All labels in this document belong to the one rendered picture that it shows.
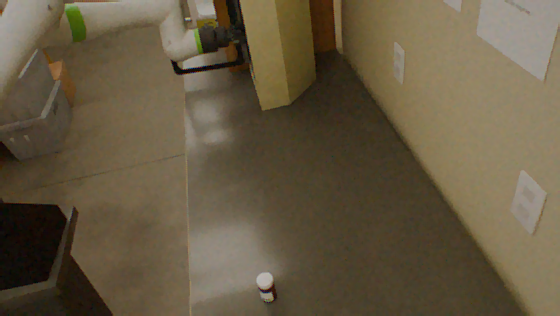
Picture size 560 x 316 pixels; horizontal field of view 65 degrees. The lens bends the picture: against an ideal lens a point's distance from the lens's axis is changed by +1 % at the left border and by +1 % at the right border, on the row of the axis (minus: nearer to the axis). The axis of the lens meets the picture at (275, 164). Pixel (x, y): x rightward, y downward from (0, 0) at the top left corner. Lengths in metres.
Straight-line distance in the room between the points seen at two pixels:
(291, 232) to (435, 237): 0.36
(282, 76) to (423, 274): 0.87
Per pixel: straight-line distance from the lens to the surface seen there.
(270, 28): 1.54
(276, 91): 1.65
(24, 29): 1.33
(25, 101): 3.58
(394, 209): 1.24
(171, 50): 1.65
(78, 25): 1.54
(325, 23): 1.99
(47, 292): 1.36
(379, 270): 1.11
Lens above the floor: 1.83
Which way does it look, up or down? 39 degrees down
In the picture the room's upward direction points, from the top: 11 degrees counter-clockwise
